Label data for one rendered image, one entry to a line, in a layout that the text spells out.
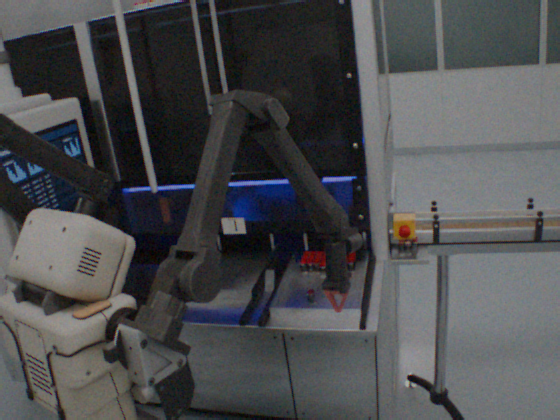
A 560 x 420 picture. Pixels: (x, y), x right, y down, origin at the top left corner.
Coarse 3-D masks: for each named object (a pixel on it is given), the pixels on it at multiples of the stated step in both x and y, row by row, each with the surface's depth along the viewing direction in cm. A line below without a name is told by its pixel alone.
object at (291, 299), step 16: (368, 256) 154; (288, 272) 154; (288, 288) 148; (304, 288) 147; (320, 288) 145; (352, 288) 143; (272, 304) 135; (288, 304) 139; (304, 304) 138; (320, 304) 137; (352, 304) 134
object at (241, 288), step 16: (224, 256) 176; (240, 256) 174; (256, 256) 172; (272, 256) 166; (224, 272) 163; (240, 272) 162; (256, 272) 161; (224, 288) 153; (240, 288) 152; (256, 288) 148
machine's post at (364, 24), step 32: (352, 0) 129; (384, 160) 145; (384, 192) 148; (384, 224) 152; (384, 256) 157; (384, 288) 161; (384, 320) 166; (384, 352) 171; (384, 384) 177; (384, 416) 184
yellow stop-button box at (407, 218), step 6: (396, 216) 153; (402, 216) 152; (408, 216) 151; (414, 216) 151; (396, 222) 150; (402, 222) 150; (408, 222) 149; (414, 222) 149; (396, 228) 151; (414, 228) 150; (396, 234) 152; (414, 234) 150
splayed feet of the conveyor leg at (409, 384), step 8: (408, 376) 214; (416, 376) 210; (408, 384) 216; (416, 384) 207; (424, 384) 201; (432, 384) 198; (432, 392) 192; (432, 400) 192; (440, 400) 190; (448, 400) 188; (448, 408) 185; (456, 408) 184; (456, 416) 182
